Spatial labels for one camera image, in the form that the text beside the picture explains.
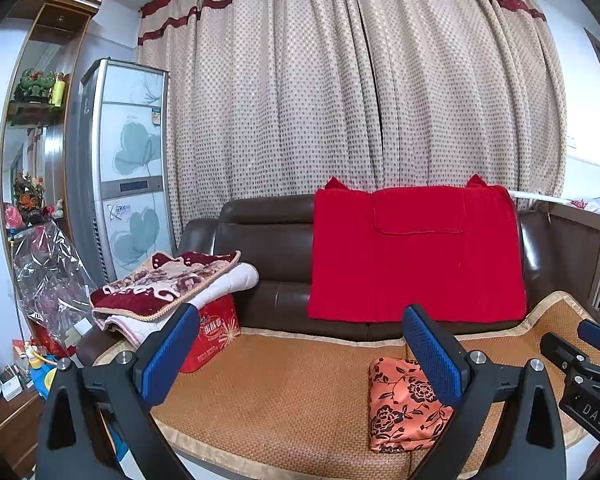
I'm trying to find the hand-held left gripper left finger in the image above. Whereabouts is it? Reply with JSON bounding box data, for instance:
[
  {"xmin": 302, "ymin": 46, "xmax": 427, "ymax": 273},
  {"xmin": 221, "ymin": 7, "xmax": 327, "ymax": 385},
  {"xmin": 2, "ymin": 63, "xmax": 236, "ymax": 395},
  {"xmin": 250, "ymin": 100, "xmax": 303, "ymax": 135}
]
[{"xmin": 35, "ymin": 302, "xmax": 202, "ymax": 480}]

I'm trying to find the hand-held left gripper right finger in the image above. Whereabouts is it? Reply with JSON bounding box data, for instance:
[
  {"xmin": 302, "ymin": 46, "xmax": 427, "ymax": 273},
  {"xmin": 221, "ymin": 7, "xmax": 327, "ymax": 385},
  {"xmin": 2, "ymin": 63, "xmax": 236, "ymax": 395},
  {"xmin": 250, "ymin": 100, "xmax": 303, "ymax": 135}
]
[{"xmin": 402, "ymin": 304, "xmax": 567, "ymax": 480}]

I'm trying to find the orange floral garment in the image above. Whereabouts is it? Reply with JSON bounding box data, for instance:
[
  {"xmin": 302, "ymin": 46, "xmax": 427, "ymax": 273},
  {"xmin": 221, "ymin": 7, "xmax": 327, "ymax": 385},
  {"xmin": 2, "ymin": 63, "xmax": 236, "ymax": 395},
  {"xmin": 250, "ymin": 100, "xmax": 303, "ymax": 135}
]
[{"xmin": 367, "ymin": 356, "xmax": 456, "ymax": 454}]

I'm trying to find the red gift box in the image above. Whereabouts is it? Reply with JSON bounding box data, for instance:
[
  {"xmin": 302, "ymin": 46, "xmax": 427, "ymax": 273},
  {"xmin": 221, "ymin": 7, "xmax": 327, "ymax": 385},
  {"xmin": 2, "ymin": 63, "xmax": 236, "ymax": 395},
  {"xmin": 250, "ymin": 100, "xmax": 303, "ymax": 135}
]
[{"xmin": 177, "ymin": 294, "xmax": 241, "ymax": 374}]

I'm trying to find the folded maroon patterned blanket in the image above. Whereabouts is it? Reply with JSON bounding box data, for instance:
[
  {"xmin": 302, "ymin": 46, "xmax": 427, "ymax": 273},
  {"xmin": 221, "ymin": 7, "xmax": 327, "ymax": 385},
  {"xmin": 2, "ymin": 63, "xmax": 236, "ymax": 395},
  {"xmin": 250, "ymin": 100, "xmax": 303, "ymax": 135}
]
[{"xmin": 89, "ymin": 250, "xmax": 260, "ymax": 347}]

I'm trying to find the red knitted blanket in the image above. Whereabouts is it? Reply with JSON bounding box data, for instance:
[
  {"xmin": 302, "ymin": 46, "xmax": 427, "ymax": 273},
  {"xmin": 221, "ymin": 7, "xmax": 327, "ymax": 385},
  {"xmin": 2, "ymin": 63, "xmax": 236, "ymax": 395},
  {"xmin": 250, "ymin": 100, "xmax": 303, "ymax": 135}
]
[{"xmin": 306, "ymin": 175, "xmax": 528, "ymax": 323}]

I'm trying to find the woven rattan sofa mat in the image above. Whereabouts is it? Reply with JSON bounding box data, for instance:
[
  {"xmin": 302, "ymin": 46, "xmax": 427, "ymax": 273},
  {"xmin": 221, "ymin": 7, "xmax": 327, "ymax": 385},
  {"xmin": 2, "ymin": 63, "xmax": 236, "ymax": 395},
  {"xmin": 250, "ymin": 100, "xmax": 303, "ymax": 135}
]
[{"xmin": 97, "ymin": 292, "xmax": 600, "ymax": 466}]

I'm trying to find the blue and yellow toy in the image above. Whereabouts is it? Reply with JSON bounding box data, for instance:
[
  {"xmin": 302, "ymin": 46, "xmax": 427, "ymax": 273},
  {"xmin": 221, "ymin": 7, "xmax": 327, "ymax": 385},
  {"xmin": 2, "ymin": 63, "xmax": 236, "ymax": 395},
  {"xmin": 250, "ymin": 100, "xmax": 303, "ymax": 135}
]
[{"xmin": 22, "ymin": 342, "xmax": 61, "ymax": 401}]

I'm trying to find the clear plastic wrap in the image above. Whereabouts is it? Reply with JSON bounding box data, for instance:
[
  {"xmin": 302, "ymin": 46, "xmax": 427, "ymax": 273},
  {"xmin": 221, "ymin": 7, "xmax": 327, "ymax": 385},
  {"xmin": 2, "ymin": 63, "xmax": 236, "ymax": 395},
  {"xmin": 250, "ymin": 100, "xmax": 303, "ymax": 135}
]
[{"xmin": 12, "ymin": 222, "xmax": 106, "ymax": 356}]

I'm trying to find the brown leather sofa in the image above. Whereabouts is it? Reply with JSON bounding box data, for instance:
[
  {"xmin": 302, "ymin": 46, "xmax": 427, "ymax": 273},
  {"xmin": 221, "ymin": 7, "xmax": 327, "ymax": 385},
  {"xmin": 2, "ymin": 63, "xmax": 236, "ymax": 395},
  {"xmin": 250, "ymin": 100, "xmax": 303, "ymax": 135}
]
[{"xmin": 75, "ymin": 194, "xmax": 600, "ymax": 480}]

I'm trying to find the small white box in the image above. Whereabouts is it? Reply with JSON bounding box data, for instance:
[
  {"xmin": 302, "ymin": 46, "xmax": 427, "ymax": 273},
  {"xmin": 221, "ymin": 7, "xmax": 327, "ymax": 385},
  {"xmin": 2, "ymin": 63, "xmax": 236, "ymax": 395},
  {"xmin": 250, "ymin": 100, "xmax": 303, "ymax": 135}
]
[{"xmin": 0, "ymin": 375, "xmax": 26, "ymax": 404}]

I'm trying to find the low wooden cabinet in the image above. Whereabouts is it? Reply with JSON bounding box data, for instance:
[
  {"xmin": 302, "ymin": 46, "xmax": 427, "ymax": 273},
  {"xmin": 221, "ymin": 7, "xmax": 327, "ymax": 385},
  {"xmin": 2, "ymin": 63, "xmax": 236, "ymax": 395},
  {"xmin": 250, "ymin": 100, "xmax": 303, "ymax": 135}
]
[{"xmin": 0, "ymin": 355, "xmax": 46, "ymax": 477}]

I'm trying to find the floor-standing air conditioner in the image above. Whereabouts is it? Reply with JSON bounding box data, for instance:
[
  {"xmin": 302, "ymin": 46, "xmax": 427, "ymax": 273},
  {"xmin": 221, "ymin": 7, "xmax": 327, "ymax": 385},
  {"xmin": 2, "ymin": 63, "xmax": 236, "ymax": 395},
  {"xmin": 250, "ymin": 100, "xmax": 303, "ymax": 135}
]
[{"xmin": 66, "ymin": 58, "xmax": 178, "ymax": 286}]

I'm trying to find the red flower ornament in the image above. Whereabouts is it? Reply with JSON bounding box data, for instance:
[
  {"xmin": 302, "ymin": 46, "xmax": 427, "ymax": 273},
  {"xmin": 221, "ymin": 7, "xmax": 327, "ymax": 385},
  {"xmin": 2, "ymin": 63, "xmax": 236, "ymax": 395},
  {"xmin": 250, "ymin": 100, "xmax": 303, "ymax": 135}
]
[{"xmin": 12, "ymin": 172, "xmax": 47, "ymax": 224}]

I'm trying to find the beige dotted curtain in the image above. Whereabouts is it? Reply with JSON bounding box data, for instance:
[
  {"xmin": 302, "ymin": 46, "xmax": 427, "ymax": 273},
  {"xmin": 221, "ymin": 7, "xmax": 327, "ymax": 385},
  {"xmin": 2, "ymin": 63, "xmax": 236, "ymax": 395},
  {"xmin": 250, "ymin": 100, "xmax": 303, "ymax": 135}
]
[{"xmin": 136, "ymin": 0, "xmax": 570, "ymax": 281}]

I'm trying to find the green ornament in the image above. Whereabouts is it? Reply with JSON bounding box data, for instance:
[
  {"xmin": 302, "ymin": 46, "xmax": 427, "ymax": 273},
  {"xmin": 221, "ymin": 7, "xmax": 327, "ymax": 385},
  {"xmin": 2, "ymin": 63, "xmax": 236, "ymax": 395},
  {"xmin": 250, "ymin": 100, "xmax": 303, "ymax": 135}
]
[{"xmin": 14, "ymin": 67, "xmax": 56, "ymax": 103}]

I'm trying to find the wooden display cabinet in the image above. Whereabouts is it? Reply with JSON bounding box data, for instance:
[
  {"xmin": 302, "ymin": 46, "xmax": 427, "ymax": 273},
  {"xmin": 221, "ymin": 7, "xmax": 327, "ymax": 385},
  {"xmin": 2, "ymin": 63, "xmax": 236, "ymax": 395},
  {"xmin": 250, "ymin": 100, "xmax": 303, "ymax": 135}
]
[{"xmin": 0, "ymin": 0, "xmax": 106, "ymax": 241}]

